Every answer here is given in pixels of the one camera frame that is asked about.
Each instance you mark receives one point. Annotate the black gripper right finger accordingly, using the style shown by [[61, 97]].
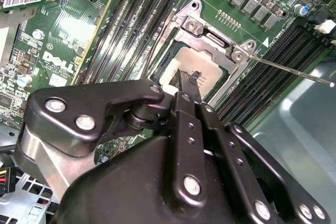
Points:
[[236, 153]]

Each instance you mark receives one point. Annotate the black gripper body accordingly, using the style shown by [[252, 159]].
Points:
[[126, 195]]

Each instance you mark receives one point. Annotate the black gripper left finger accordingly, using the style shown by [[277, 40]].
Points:
[[65, 108]]

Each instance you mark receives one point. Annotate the silver CPU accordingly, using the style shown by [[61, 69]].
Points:
[[210, 69]]

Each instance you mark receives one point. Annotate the metal locking lever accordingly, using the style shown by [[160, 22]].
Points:
[[147, 61], [288, 69]]

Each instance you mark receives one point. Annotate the metal socket cover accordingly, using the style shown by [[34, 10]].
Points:
[[199, 44]]

